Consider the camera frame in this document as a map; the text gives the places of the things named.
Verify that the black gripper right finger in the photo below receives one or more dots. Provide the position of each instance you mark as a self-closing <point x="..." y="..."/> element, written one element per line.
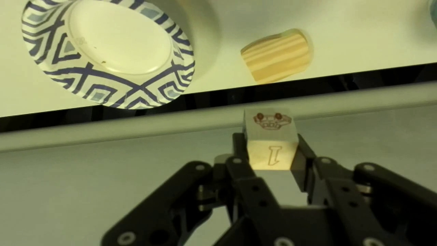
<point x="364" y="205"/>

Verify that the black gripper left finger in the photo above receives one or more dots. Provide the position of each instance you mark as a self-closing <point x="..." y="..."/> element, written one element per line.
<point x="205" y="209"/>

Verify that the square wooden picture block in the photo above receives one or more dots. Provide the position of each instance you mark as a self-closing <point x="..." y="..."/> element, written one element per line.
<point x="271" y="151"/>

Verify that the blue patterned paper plate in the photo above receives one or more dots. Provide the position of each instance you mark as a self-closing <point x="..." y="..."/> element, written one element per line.
<point x="118" y="36"/>

